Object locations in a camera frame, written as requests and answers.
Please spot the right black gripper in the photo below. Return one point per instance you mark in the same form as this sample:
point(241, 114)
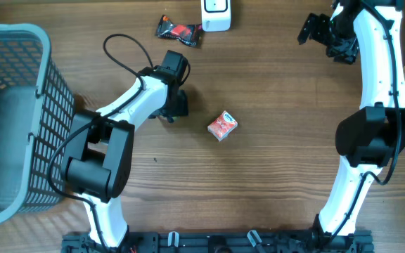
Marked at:
point(345, 53)

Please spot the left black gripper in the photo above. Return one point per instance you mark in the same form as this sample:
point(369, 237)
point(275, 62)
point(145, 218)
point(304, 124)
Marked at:
point(181, 109)

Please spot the red snack packet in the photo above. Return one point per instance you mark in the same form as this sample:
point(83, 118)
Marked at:
point(222, 126)

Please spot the black hex wrench packet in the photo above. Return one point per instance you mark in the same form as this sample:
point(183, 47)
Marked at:
point(188, 35)

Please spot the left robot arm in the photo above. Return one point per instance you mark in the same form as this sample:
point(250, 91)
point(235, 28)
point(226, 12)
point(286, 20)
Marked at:
point(97, 160)

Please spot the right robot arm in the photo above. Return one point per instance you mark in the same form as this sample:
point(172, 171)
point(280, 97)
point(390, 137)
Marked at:
point(370, 140)

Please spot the white barcode scanner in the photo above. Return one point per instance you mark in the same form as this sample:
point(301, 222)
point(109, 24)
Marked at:
point(216, 15)

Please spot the grey plastic basket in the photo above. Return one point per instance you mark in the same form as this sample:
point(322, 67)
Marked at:
point(36, 110)

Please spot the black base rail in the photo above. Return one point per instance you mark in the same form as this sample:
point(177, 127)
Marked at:
point(252, 241)

